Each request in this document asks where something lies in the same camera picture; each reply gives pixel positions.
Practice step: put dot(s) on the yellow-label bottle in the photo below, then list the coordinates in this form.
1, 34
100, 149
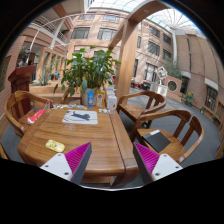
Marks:
100, 99

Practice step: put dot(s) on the wooden chair left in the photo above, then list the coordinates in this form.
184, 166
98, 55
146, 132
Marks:
19, 107

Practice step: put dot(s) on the blue tube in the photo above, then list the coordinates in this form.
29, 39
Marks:
90, 98

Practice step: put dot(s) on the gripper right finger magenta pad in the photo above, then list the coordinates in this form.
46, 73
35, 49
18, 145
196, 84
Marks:
153, 166

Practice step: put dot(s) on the yellow computer mouse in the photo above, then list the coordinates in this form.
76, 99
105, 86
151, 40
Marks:
55, 146

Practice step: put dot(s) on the clear pump sanitizer bottle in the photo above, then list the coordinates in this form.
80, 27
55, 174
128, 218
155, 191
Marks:
112, 102

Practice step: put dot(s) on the white mouse pad with print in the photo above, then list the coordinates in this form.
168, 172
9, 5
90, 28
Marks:
80, 117

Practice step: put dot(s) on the red and white package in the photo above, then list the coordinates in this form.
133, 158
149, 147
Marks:
34, 118

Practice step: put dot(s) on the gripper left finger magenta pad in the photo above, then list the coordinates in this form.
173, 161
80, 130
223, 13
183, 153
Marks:
70, 166

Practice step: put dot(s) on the wooden chair far right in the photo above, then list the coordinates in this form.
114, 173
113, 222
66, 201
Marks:
155, 103

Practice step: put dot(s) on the black notebook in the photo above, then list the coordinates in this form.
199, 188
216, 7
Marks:
157, 140

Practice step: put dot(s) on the wooden pillar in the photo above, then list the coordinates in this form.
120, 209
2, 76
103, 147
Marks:
127, 35

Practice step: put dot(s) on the wooden lectern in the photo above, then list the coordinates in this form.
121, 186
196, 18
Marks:
20, 79

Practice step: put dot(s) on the green potted plant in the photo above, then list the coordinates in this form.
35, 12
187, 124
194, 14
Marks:
83, 72

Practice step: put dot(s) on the wooden dining table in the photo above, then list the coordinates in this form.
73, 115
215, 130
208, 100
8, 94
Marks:
111, 161

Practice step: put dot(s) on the wooden chair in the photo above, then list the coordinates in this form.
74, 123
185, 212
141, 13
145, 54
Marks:
155, 103
19, 107
184, 131

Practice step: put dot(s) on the wooden chair near right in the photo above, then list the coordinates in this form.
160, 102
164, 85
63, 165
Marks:
184, 131

